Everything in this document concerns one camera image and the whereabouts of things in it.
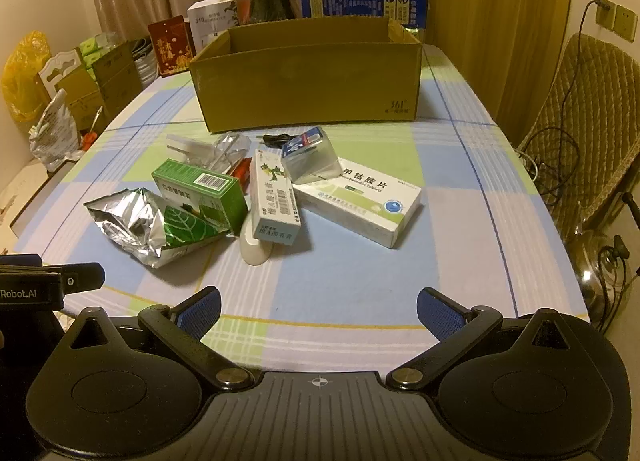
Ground wooden wardrobe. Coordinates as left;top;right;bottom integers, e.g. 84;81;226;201
427;0;576;142

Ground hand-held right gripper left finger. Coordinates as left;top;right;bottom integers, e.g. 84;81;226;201
65;286;254;392

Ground black audio cable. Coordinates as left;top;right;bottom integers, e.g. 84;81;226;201
261;132;301;148

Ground black charger cable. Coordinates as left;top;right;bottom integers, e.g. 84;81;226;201
520;0;613;196

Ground orange-handled screwdriver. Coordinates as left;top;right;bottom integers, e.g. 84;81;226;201
82;108;103;149

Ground brown storage carton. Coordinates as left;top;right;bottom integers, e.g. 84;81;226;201
92;41;143;102

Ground ribbed metal container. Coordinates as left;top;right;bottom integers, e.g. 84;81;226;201
132;38;161;86

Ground crumpled silver bag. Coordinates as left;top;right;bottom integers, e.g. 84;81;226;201
29;88;83;172

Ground checked cloth desktop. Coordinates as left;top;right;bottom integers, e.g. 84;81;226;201
10;43;591;374

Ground red candy packet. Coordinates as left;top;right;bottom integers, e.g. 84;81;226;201
231;157;253;189

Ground clear case of blue cards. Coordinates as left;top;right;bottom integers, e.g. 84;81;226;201
280;127;343;185

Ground white appliance box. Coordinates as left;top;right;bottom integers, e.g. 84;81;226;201
187;0;251;54

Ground white tube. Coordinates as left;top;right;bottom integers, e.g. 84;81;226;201
239;221;281;267

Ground blue printed box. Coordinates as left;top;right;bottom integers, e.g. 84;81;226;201
300;0;430;44

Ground brown cardboard box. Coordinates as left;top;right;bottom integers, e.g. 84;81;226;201
189;16;425;134

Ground white medicine box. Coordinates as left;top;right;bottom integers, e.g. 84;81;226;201
292;157;422;248

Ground silver foil bag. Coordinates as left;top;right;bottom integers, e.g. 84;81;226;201
83;188;233;269

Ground white-topped carton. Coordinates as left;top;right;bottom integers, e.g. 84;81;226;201
40;48;108;132

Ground metal soap rack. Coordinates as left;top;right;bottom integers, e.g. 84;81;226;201
207;133;251;174

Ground yellow plastic bag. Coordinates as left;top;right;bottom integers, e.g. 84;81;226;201
1;31;52;116

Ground wall socket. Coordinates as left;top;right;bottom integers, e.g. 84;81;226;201
595;0;617;29

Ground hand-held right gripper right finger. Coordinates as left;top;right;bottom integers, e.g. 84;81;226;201
387;287;573;389

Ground flat cardboard sheet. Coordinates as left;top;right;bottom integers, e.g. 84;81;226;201
0;161;66;242

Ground green medicine box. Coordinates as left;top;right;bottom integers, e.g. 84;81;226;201
151;159;249;234

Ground white green ointment box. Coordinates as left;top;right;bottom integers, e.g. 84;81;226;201
248;148;302;243

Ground red gift box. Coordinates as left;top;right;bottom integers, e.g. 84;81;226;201
148;16;196;78

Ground green packets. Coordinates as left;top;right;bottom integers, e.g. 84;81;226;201
80;36;116;66

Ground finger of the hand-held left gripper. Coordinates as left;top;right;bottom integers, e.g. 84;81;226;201
45;263;106;294

